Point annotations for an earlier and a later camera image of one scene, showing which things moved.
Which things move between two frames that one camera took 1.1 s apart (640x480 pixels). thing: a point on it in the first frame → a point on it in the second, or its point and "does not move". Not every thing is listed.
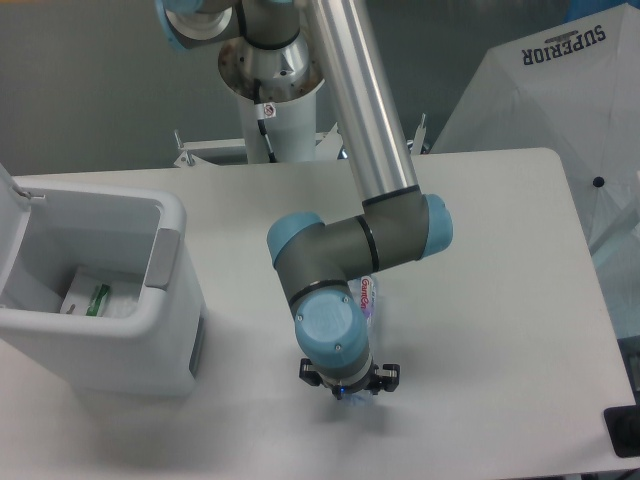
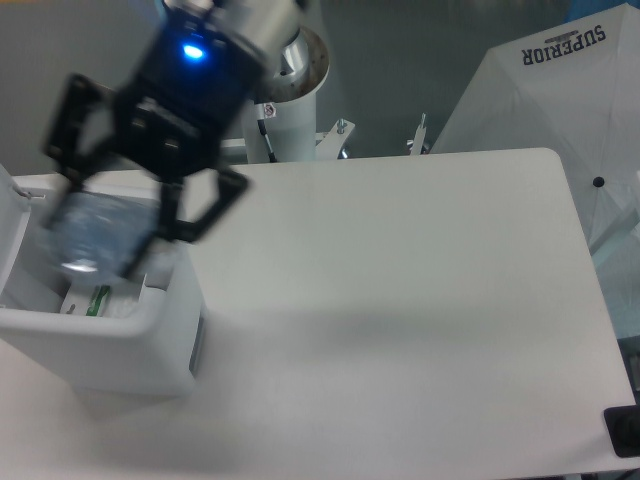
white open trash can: [97, 283] does not move
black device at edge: [623, 425] does not move
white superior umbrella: [574, 89] does not move
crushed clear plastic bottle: [364, 290] → [102, 233]
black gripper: [376, 379] → [177, 112]
